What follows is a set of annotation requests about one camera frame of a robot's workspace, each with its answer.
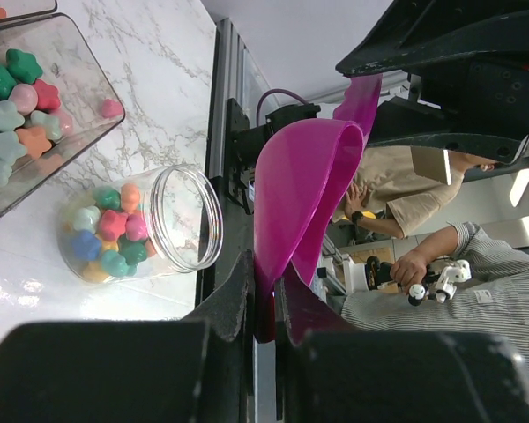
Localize clear bin translucent star candies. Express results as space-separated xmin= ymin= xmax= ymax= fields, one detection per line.
xmin=0 ymin=0 xmax=57 ymax=21

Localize person in beige shirt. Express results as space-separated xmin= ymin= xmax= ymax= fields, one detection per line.
xmin=332 ymin=146 xmax=503 ymax=239

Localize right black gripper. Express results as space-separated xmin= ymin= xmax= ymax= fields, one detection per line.
xmin=336 ymin=1 xmax=529 ymax=164

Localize person in striped shirt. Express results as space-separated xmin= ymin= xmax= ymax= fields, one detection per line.
xmin=340 ymin=222 xmax=529 ymax=367

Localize aluminium rail frame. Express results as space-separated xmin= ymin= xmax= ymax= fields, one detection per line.
xmin=205 ymin=17 xmax=274 ymax=212

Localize white handheld gripper device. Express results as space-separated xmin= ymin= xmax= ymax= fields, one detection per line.
xmin=408 ymin=260 xmax=472 ymax=307

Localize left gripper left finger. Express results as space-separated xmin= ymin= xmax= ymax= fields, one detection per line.
xmin=0 ymin=251 xmax=254 ymax=422

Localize magenta plastic scoop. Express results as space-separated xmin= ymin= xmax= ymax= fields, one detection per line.
xmin=254 ymin=74 xmax=383 ymax=343

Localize clear bin opaque star candies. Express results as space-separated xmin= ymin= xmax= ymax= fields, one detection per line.
xmin=0 ymin=13 xmax=125 ymax=218

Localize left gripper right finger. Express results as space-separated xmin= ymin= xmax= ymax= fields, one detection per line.
xmin=274 ymin=268 xmax=529 ymax=422

